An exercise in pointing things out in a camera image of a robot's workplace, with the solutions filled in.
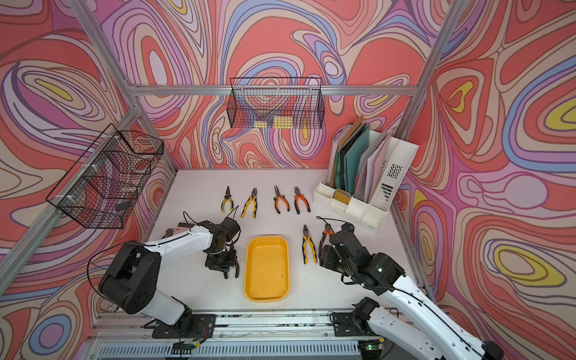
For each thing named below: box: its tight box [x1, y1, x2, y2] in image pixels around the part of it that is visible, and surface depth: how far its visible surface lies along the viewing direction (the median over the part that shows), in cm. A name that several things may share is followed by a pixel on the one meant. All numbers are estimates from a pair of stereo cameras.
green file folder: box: [334, 123, 371, 195], surface depth 93 cm
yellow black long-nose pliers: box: [240, 187, 258, 219], surface depth 107 cm
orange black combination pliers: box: [294, 186, 312, 215], surface depth 109 cm
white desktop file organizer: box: [313, 135, 420, 231], surface depth 101 cm
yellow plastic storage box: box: [244, 235, 290, 303], surface depth 88 cm
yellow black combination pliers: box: [302, 224, 318, 264], surface depth 93 cm
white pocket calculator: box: [173, 222, 195, 234], surface depth 98 cm
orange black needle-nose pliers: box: [273, 184, 290, 215], surface depth 109 cm
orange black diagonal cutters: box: [318, 223, 334, 253], surface depth 96 cm
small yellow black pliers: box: [220, 186, 234, 214], surface depth 110 cm
